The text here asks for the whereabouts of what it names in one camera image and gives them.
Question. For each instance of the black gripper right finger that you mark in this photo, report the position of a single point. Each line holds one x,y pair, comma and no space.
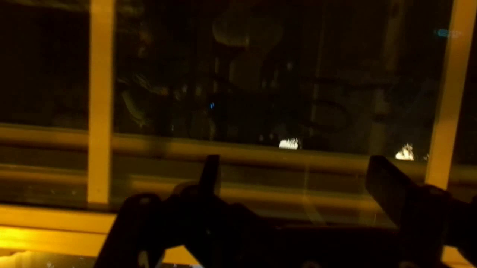
410,206

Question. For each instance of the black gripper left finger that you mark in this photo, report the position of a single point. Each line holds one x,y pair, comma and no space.
209,180

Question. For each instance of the white window sash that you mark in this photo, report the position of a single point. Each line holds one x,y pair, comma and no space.
106,98

